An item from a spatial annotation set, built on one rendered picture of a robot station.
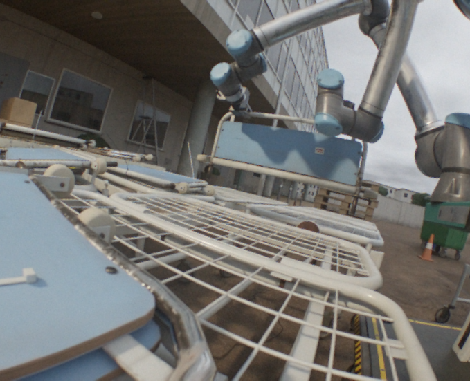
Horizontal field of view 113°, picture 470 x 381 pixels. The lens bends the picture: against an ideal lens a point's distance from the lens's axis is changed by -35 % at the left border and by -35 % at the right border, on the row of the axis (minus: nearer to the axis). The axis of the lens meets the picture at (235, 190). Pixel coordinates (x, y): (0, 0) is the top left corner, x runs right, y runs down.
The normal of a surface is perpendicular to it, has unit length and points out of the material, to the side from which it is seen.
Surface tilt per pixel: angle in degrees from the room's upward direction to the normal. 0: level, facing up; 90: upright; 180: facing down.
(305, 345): 0
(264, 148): 90
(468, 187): 70
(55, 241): 5
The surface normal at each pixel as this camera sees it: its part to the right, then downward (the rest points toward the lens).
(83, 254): 0.29, -0.95
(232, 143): -0.41, -0.04
